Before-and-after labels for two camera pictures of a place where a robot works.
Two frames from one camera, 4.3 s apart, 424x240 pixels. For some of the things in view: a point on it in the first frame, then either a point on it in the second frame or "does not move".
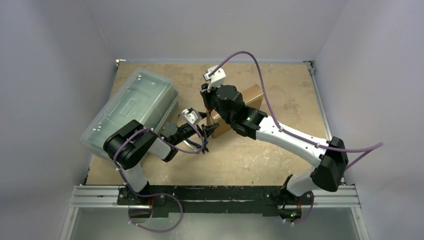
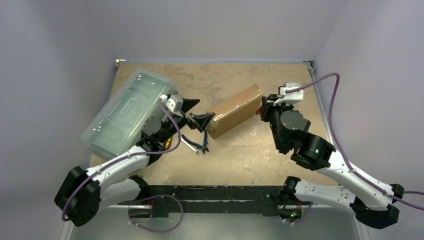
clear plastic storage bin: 146,97 does not move
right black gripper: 208,100 to 267,108
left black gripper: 209,128 to 201,120
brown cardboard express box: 253,97 does not move
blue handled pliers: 203,147 does not move
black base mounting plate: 222,200 does not move
